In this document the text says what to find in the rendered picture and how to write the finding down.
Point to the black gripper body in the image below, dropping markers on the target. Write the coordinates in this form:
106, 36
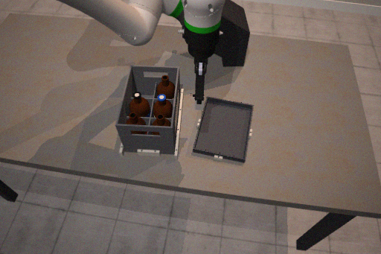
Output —
201, 55

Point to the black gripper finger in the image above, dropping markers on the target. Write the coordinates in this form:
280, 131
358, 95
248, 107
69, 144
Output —
200, 81

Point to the grey divided crate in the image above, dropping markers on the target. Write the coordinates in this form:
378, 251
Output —
137, 82

